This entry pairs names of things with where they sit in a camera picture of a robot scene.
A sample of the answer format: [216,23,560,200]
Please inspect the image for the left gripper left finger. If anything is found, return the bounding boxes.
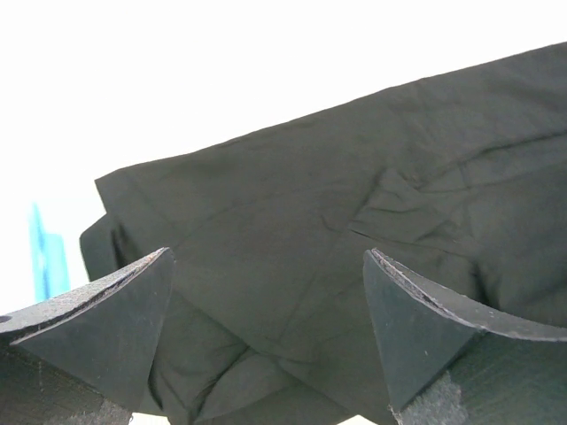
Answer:
[1,248,175,424]

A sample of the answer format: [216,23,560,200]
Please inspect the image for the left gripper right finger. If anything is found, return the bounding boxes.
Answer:
[363,249,566,425]

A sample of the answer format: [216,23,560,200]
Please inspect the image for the black long sleeve shirt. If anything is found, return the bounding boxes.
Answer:
[80,43,566,424]

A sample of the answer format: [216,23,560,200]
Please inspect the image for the translucent blue plastic bin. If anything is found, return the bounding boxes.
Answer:
[28,203,70,303]

